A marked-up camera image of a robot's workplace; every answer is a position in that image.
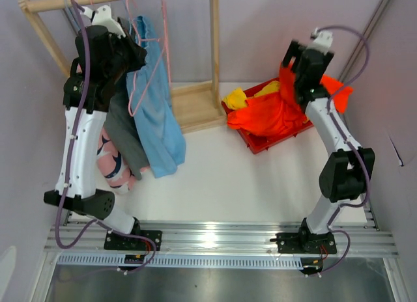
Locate light blue shorts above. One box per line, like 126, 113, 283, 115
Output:
125, 15, 187, 179

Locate orange shorts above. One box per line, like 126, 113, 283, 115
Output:
226, 62, 354, 143

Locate grey shorts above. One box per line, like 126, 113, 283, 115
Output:
104, 73, 149, 180

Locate blue hanger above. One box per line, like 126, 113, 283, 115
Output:
65, 0, 80, 34
122, 0, 136, 36

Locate yellow shorts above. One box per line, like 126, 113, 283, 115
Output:
222, 80, 280, 110

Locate pink patterned shorts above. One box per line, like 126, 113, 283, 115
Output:
96, 128, 136, 195

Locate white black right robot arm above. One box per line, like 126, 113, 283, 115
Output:
280, 40, 375, 253

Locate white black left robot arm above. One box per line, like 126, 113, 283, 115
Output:
44, 25, 147, 250

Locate wooden clothes rack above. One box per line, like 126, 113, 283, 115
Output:
18, 0, 225, 133

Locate aluminium corner profile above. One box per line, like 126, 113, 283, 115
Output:
339, 0, 394, 83

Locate red plastic tray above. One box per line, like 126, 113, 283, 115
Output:
222, 78, 313, 154

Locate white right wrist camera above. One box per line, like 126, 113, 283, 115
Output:
307, 28, 333, 55

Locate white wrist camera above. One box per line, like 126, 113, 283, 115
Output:
80, 5, 126, 38
307, 28, 333, 55

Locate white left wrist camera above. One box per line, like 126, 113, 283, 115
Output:
80, 5, 126, 38

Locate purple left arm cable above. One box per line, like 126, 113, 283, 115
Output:
53, 0, 157, 275

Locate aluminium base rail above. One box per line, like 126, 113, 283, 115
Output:
44, 221, 400, 259

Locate white cable duct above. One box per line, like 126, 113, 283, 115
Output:
57, 253, 303, 270

